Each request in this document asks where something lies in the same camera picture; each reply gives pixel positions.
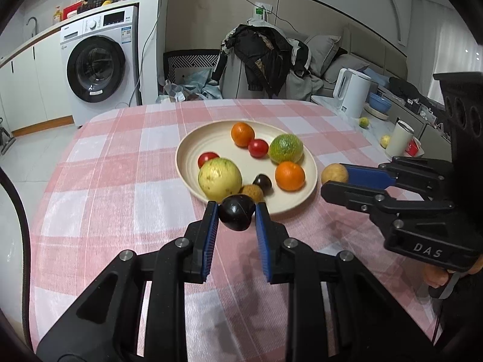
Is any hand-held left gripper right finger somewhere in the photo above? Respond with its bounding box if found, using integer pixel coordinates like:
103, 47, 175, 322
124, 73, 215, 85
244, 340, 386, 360
255, 202, 434, 362

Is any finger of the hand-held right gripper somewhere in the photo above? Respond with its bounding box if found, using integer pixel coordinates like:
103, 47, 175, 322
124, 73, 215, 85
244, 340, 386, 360
340, 156, 454, 201
321, 182, 459, 234

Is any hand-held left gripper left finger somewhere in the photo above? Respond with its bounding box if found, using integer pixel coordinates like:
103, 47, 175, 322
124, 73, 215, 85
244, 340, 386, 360
36, 201, 220, 362

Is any tan round fruit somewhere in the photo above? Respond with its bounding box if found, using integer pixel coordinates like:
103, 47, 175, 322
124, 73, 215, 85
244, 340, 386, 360
321, 163, 349, 185

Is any dark purple plum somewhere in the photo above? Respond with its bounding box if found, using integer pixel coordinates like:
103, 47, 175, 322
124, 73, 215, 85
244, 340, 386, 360
219, 194, 256, 232
252, 174, 273, 196

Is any deep orange mandarin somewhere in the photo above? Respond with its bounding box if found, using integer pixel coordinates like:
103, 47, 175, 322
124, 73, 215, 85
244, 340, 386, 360
275, 161, 306, 191

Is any large yellow-green guava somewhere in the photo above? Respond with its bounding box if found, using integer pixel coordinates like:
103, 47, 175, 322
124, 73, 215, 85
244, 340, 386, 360
198, 157, 242, 203

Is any large red tomato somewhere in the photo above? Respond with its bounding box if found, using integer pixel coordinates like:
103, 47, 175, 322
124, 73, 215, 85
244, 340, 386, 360
198, 151, 220, 169

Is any small red tomato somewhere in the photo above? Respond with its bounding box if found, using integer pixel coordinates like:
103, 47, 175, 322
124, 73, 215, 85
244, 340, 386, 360
248, 139, 269, 158

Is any cream oval plate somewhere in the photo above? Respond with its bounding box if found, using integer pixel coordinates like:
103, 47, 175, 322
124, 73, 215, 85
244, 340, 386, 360
175, 120, 318, 219

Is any light orange mandarin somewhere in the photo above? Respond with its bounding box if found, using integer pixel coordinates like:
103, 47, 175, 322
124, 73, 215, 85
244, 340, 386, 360
231, 122, 255, 148

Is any person's right forearm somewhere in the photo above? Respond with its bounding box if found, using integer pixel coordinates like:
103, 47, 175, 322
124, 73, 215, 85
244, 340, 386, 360
434, 271, 483, 351

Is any person's right hand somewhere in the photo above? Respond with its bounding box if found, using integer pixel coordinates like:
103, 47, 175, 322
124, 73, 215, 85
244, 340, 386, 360
423, 254, 483, 290

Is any white cup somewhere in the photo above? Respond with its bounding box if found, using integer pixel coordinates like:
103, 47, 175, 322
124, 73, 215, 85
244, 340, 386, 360
384, 120, 415, 161

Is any brown longan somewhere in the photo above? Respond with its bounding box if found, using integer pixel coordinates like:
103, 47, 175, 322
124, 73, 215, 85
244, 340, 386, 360
239, 184, 265, 203

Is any red and white carton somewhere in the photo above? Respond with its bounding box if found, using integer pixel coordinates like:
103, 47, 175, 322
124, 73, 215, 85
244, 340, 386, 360
405, 138, 425, 158

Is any small white dish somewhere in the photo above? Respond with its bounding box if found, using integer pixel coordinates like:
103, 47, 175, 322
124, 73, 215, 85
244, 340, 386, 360
363, 103, 389, 120

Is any blue bowl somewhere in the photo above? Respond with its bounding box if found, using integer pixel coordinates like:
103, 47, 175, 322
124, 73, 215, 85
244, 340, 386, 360
368, 92, 393, 113

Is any green round citrus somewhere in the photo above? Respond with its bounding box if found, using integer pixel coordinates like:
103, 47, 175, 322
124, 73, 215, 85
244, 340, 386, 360
269, 134, 304, 164

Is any white electric kettle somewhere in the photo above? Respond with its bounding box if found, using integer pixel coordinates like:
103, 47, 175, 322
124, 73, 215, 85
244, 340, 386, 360
333, 68, 372, 119

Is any white side table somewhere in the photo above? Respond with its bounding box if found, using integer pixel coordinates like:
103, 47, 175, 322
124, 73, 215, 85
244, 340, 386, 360
311, 92, 453, 167

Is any dark cloth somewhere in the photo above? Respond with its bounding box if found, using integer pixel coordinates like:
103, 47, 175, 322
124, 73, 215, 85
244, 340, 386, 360
389, 76, 446, 108

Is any grey pillow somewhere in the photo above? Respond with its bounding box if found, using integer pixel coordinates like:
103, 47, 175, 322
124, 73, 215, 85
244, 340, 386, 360
322, 53, 372, 84
304, 35, 342, 78

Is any pink checked tablecloth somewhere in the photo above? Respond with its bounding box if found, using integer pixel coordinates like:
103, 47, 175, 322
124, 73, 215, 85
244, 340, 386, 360
29, 99, 453, 362

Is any beige headboard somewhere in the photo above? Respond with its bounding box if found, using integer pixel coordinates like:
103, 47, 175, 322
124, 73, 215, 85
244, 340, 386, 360
341, 23, 410, 81

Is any white curtain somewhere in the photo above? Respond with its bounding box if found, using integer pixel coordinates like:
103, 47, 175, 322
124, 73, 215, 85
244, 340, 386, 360
409, 0, 480, 102

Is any pile of dark clothes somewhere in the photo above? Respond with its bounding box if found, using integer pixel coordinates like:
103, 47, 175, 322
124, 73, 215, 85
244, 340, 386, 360
211, 24, 312, 99

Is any light blue plastic bag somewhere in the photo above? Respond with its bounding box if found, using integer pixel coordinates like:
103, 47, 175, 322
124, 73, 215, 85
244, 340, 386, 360
156, 68, 223, 103

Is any white washing machine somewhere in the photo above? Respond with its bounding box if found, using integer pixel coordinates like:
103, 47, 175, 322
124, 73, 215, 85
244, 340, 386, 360
60, 5, 141, 127

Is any white kitchen cabinet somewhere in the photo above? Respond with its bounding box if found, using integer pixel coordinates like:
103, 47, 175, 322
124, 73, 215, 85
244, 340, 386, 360
0, 34, 74, 136

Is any red box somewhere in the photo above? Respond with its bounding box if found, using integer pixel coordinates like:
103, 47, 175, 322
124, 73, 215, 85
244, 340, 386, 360
62, 2, 85, 19

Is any black cable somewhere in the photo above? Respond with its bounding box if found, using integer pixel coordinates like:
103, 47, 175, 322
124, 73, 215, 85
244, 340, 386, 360
0, 166, 33, 351

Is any white wall socket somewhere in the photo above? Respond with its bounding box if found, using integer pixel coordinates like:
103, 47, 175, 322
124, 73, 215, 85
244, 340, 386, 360
254, 2, 273, 21

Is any grey power cable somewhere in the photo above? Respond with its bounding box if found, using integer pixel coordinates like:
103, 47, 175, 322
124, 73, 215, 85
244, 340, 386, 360
136, 0, 168, 104

